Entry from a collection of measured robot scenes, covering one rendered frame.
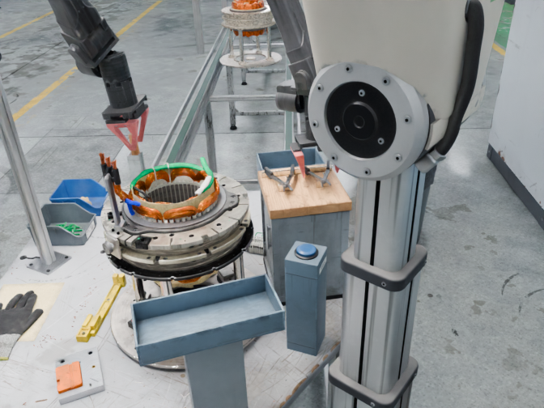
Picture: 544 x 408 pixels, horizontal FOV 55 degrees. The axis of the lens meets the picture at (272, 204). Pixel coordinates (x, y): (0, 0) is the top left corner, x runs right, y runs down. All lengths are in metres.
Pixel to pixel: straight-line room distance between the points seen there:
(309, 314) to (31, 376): 0.62
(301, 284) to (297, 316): 0.09
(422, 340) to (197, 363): 1.59
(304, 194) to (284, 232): 0.10
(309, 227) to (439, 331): 1.36
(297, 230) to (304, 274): 0.17
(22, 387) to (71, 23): 0.76
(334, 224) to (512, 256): 1.90
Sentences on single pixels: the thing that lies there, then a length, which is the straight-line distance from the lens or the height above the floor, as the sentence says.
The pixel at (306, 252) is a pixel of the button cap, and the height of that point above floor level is 1.04.
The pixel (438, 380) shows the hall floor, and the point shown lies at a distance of 2.26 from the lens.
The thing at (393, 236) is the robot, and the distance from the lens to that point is 0.77.
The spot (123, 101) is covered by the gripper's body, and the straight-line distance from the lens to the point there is 1.13.
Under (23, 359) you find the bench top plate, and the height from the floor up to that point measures 0.78.
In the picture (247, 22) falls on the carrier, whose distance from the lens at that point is 3.17.
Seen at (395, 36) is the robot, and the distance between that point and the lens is 0.57.
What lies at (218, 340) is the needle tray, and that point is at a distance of 0.89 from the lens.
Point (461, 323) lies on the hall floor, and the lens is 2.52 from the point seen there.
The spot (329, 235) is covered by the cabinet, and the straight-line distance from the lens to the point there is 1.23.
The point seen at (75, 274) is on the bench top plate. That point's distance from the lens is 1.55.
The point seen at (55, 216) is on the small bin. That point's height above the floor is 0.81.
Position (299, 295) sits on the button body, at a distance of 1.10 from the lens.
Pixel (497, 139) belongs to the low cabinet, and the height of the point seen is 0.19.
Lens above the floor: 1.66
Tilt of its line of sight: 31 degrees down
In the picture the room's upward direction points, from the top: 2 degrees counter-clockwise
